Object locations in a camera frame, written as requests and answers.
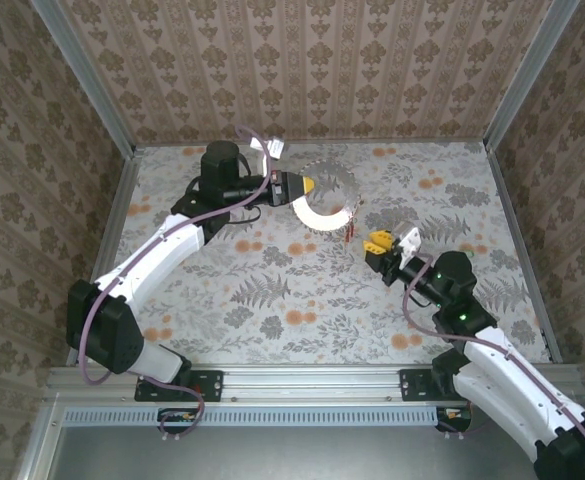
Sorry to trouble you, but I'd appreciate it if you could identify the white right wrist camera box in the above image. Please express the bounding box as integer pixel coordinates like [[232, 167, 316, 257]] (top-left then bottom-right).
[[395, 226, 422, 267]]

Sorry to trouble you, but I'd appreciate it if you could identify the aluminium front rail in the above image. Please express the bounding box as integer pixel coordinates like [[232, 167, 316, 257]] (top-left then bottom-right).
[[46, 363, 585, 401]]

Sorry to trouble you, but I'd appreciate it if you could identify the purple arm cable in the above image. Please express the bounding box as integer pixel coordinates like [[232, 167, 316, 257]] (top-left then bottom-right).
[[80, 124, 273, 441], [401, 254, 585, 480]]

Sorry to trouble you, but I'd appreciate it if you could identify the grey metal panel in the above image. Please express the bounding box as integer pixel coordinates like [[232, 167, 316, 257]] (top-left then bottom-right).
[[46, 424, 585, 480]]

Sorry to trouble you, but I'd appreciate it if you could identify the red key tag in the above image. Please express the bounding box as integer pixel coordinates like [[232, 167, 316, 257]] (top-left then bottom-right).
[[342, 198, 362, 247]]

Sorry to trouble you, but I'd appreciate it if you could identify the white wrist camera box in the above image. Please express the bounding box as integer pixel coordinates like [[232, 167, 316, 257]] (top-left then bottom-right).
[[395, 226, 422, 267], [249, 136, 286, 162]]

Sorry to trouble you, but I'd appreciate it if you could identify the grey slotted cable duct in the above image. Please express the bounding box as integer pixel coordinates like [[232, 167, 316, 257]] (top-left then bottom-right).
[[64, 405, 441, 427]]

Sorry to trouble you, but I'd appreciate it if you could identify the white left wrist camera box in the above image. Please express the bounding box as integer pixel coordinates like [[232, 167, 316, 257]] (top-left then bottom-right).
[[249, 136, 286, 162]]

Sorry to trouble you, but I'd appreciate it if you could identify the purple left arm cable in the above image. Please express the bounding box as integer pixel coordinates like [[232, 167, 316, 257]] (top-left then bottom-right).
[[80, 124, 273, 441]]

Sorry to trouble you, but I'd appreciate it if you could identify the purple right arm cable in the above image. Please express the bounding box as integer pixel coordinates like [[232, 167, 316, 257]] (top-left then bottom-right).
[[401, 254, 585, 480]]

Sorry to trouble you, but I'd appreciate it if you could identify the aluminium corner post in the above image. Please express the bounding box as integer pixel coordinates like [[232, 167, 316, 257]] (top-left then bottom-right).
[[482, 0, 581, 151], [30, 0, 139, 156]]

